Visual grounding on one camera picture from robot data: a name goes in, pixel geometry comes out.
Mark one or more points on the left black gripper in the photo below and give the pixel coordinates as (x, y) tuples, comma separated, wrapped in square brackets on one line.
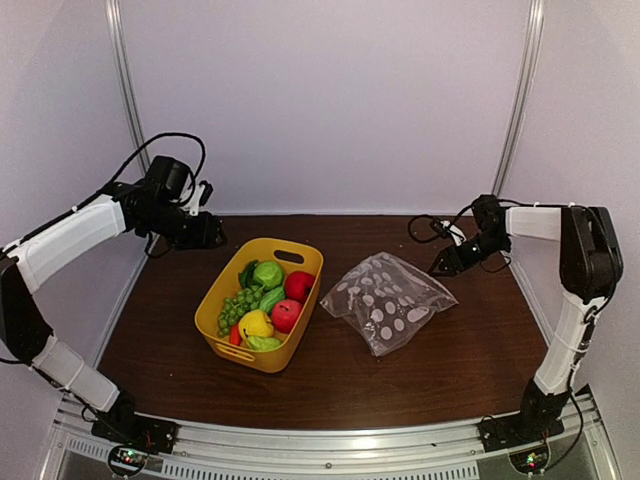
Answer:
[(204, 237)]

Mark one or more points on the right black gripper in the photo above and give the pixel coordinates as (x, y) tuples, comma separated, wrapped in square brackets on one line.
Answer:
[(452, 266)]

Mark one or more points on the clear dotted zip bag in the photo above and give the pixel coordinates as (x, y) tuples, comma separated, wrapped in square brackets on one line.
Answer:
[(387, 301)]

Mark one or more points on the green toy grapes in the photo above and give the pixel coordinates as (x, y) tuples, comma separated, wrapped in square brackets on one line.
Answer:
[(235, 307)]

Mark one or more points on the yellow plastic basket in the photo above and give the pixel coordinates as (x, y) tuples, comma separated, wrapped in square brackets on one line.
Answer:
[(237, 275)]

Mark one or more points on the yellow toy apple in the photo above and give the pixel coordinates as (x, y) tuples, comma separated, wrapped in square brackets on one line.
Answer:
[(257, 323)]

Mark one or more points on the red toy apple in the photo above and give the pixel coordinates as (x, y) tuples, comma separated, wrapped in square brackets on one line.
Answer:
[(285, 315), (298, 286)]

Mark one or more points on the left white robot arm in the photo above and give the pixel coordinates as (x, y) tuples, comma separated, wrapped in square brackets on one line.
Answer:
[(167, 202)]

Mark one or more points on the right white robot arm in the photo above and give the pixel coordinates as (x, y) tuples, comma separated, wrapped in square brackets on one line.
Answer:
[(590, 267)]

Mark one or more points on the green toy cabbage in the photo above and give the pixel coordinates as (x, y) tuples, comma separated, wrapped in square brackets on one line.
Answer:
[(268, 274)]

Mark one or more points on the green toy cucumber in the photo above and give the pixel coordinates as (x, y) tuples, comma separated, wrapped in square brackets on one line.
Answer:
[(271, 299)]

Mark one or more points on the red toy chili pepper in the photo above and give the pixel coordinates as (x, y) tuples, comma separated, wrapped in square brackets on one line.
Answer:
[(235, 336)]

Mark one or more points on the green toy pear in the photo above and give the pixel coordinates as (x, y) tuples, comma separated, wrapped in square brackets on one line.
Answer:
[(262, 344)]

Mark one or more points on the right circuit board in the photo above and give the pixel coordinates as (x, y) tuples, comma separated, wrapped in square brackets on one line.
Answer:
[(530, 461)]

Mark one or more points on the circuit board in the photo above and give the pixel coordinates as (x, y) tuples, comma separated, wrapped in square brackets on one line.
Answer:
[(530, 461), (124, 460)]

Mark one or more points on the left circuit board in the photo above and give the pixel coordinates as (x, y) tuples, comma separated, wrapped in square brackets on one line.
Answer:
[(124, 460)]

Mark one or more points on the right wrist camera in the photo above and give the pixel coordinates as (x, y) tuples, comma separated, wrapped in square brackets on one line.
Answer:
[(447, 230)]

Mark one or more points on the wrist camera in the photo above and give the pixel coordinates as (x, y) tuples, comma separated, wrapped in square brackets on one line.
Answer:
[(447, 230), (195, 198)]

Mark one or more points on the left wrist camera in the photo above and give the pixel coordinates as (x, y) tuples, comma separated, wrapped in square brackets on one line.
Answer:
[(195, 198)]

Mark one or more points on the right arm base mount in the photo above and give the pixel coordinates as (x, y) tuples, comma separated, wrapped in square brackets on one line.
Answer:
[(538, 418)]

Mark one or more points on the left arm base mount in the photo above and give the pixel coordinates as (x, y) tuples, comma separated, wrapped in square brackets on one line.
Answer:
[(122, 424)]

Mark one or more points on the left aluminium frame post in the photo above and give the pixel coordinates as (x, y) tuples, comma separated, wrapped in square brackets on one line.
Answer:
[(123, 72)]

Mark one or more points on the aluminium frame post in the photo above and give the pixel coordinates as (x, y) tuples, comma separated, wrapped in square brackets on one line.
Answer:
[(123, 72), (529, 60)]

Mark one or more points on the front aluminium rail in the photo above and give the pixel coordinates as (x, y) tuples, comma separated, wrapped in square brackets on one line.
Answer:
[(450, 450)]

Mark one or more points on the right aluminium frame post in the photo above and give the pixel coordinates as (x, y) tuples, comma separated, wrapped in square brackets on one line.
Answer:
[(529, 60)]

